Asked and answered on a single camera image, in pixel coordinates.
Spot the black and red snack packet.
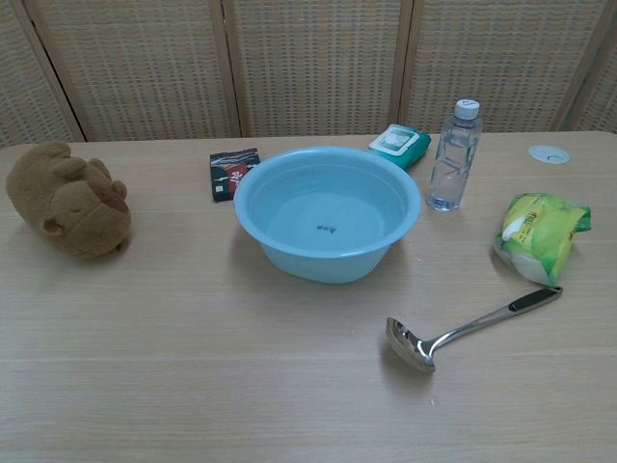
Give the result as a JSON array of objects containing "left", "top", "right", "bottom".
[{"left": 209, "top": 150, "right": 262, "bottom": 204}]

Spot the yellow-green tissue pack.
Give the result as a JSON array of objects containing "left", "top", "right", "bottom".
[{"left": 492, "top": 192, "right": 593, "bottom": 286}]

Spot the light blue bowl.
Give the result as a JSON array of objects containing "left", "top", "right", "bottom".
[{"left": 232, "top": 147, "right": 424, "bottom": 286}]

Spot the green wet wipes pack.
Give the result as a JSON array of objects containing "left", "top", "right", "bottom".
[{"left": 367, "top": 123, "right": 433, "bottom": 170}]

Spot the metal ladle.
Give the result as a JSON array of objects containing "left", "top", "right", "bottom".
[{"left": 385, "top": 285, "right": 564, "bottom": 373}]

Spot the brown capybara plush toy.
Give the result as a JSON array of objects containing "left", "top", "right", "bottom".
[{"left": 4, "top": 141, "right": 133, "bottom": 261}]

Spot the woven rattan folding screen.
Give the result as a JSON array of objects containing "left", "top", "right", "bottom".
[{"left": 0, "top": 0, "right": 617, "bottom": 149}]

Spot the clear plastic water bottle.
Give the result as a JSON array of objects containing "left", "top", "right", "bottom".
[{"left": 427, "top": 98, "right": 484, "bottom": 213}]

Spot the white round table grommet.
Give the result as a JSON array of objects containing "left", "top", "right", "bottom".
[{"left": 527, "top": 144, "right": 571, "bottom": 165}]

